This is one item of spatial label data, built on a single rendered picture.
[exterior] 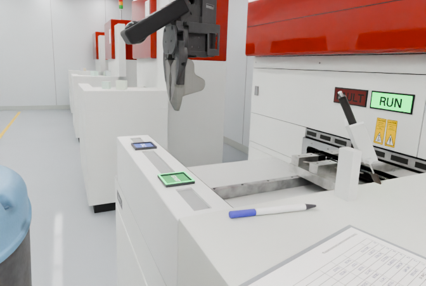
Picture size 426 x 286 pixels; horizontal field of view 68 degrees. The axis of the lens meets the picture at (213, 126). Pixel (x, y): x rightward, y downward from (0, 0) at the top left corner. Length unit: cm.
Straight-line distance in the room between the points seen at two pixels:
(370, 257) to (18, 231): 36
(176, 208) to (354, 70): 69
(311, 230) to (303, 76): 77
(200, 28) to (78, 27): 803
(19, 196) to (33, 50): 823
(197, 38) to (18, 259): 40
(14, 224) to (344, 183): 46
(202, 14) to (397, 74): 55
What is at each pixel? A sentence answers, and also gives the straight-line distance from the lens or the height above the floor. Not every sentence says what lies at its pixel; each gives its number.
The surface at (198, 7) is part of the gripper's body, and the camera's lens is 58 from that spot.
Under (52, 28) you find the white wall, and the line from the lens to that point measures 853.
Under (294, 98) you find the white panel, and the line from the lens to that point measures 119.
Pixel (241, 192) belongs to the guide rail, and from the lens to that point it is 90.
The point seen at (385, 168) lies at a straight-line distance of 94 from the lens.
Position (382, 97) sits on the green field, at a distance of 94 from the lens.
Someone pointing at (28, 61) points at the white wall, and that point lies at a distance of 852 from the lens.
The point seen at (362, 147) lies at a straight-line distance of 57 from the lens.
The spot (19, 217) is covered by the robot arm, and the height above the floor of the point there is 105.
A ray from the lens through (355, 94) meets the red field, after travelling 100.
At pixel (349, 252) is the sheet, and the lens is 43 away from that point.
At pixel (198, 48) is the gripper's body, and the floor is 120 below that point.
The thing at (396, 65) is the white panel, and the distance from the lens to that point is 93.
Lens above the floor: 118
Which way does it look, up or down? 11 degrees down
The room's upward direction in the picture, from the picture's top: 2 degrees clockwise
